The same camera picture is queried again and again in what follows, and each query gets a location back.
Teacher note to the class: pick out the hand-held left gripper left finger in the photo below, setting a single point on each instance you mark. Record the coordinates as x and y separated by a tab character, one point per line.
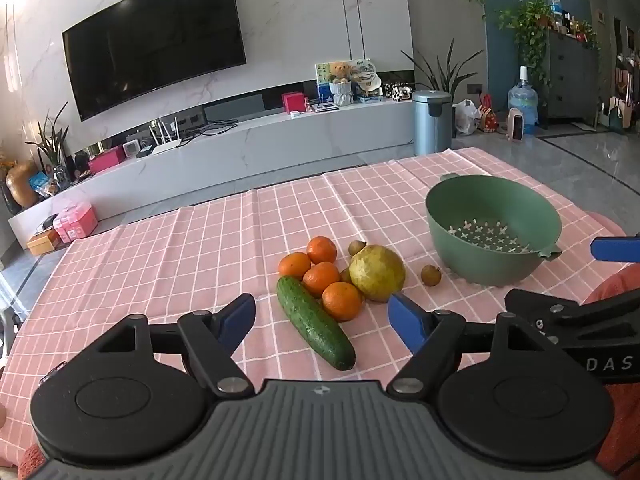
236	321

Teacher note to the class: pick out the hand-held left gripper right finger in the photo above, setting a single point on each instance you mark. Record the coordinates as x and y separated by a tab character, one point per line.
407	322

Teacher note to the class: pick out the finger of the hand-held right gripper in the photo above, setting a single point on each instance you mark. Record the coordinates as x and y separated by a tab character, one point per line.
612	249
545	302

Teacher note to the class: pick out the small brown longan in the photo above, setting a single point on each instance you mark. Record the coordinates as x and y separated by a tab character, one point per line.
430	275
357	247

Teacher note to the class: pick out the orange tangerine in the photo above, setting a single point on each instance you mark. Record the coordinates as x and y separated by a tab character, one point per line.
294	265
321	249
321	279
341	301

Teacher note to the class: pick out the green cucumber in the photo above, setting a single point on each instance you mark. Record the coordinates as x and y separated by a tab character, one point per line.
315	327

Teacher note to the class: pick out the green plastic colander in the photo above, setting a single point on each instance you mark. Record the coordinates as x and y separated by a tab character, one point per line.
492	230

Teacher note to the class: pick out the person's right forearm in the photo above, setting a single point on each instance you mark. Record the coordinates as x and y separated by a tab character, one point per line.
615	282

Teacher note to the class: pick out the pink round stool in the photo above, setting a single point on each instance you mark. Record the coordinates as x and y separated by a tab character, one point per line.
607	225

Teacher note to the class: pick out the pink checked tablecloth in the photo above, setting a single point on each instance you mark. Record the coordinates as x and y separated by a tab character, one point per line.
175	260

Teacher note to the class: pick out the small pink heater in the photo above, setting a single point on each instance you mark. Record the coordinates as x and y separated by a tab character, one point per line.
515	125

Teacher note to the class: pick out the blue water jug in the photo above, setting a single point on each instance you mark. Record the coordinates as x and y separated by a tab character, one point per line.
524	102

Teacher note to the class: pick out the dark grey drawer cabinet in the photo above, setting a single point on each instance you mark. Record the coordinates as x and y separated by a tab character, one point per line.
572	80

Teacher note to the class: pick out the white marble television console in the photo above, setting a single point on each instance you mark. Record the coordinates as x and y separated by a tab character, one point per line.
260	145

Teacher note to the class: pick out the red gift bag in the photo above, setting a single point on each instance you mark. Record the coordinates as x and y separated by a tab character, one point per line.
489	119

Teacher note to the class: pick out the pink storage box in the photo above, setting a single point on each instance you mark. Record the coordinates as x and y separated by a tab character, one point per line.
75	222

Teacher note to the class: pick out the white router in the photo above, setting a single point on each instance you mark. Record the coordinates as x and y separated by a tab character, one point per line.
165	145

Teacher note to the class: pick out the white plastic bag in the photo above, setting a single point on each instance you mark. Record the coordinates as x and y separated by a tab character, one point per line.
466	117

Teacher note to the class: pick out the small white clock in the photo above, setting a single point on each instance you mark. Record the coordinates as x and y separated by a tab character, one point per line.
132	150

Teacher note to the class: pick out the blue-grey pedal trash can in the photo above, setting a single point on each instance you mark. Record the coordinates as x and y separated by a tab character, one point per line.
432	122

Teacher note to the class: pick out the magenta box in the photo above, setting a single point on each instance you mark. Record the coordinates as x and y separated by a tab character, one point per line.
106	160

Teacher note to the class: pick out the orange cardboard box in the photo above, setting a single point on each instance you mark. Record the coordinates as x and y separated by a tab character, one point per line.
44	244

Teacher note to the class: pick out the red box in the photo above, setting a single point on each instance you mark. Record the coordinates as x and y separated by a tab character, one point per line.
293	102

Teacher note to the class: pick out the black and white figurines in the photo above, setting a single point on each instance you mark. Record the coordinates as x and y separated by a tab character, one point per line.
398	92

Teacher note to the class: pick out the potted pothos plant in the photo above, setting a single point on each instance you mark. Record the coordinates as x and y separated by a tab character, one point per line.
527	30

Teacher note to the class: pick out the blue snack bag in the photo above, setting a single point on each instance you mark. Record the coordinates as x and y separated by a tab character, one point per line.
40	184

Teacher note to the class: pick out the snake plant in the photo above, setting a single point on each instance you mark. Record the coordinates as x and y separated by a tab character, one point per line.
440	72

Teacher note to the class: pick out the printed round fan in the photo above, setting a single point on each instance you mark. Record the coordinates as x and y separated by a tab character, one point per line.
366	77

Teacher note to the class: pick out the teddy bear in white holder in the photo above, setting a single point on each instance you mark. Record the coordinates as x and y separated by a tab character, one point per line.
341	82

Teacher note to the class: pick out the green plant in glass vase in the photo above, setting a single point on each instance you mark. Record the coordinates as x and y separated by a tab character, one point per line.
54	145

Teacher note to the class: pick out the brown round vase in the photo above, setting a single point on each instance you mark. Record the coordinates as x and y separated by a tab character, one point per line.
21	185

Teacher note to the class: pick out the printed picture board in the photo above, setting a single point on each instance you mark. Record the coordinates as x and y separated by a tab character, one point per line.
322	77

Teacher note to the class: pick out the black flat television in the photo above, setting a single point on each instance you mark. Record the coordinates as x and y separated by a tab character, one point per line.
150	45

